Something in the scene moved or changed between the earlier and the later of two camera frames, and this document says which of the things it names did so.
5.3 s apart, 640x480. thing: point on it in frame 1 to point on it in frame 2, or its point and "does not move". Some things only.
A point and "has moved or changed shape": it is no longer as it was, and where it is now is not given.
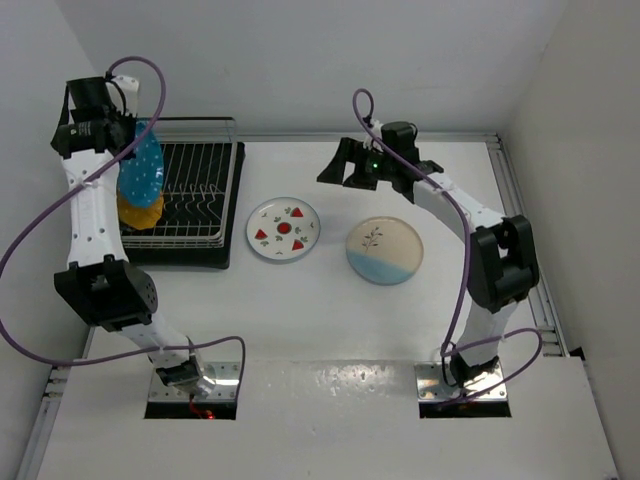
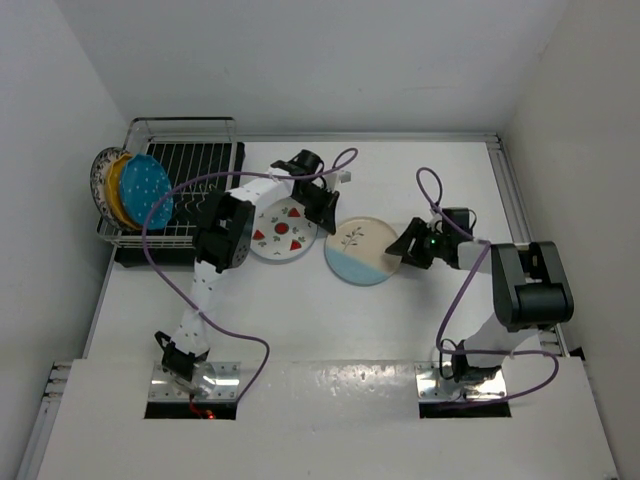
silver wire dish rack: [197, 157] does not move
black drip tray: [196, 226] does not move
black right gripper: [335, 172] to [416, 231]
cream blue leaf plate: [384, 251] has moved or changed shape
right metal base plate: [431, 385] does not move
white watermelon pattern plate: [283, 228] does not move
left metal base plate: [224, 374] does not move
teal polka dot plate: [141, 180] has moved or changed shape
